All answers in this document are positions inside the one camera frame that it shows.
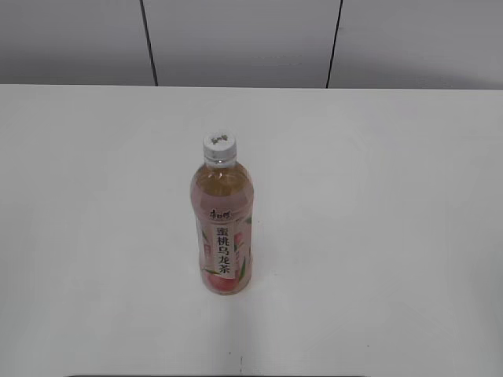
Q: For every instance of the peach oolong tea bottle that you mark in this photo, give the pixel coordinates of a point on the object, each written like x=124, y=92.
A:
x=222, y=196

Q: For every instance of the white bottle cap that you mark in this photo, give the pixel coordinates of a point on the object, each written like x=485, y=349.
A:
x=220, y=146

